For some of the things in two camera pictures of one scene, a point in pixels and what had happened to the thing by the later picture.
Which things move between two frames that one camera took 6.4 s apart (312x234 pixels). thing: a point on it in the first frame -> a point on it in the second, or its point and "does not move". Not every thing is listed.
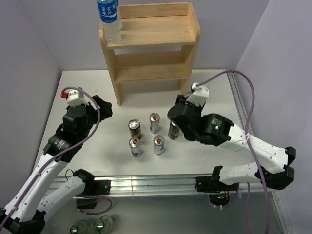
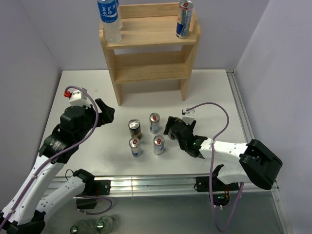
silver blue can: (154, 118) does not move
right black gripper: (181, 98) -> (192, 126)
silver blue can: (159, 141) does not move
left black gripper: (106, 110) does not move
